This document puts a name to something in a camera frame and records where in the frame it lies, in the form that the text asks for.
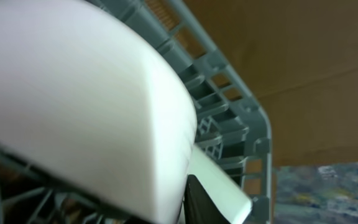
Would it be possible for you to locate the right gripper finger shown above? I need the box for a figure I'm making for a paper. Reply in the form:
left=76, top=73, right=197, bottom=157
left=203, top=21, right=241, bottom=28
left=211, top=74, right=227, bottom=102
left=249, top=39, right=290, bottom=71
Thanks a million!
left=184, top=174, right=229, bottom=224

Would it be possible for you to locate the pink bowl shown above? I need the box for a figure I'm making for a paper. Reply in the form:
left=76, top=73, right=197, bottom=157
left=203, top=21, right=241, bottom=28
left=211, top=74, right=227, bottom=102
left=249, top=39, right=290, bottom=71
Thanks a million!
left=0, top=1, right=252, bottom=223

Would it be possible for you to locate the grey dishwasher rack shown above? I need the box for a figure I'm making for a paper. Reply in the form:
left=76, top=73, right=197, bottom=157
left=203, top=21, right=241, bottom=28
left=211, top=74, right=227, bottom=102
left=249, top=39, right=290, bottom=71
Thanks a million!
left=0, top=1, right=272, bottom=223

